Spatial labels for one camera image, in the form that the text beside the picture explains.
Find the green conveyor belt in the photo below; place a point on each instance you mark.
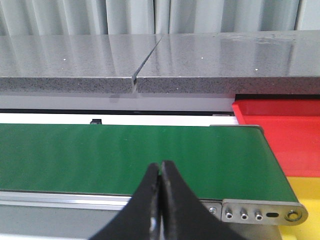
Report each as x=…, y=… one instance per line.
x=216, y=162

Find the white base panel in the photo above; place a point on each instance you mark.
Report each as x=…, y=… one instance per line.
x=207, y=102

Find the grey curtain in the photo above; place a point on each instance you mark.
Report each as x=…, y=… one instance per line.
x=99, y=17

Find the grey stone slab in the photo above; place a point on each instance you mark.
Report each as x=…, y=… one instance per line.
x=72, y=64
x=266, y=62

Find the yellow plastic tray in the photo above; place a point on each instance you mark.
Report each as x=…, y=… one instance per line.
x=307, y=190

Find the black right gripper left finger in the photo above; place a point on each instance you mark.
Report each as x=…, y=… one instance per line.
x=140, y=219

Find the grey stone slab left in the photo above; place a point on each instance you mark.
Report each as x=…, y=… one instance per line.
x=72, y=64

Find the grey stone slab right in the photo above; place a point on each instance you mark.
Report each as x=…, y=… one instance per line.
x=266, y=62

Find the red plastic tray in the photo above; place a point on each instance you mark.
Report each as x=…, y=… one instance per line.
x=292, y=129

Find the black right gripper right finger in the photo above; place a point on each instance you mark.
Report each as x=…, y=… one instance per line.
x=184, y=216

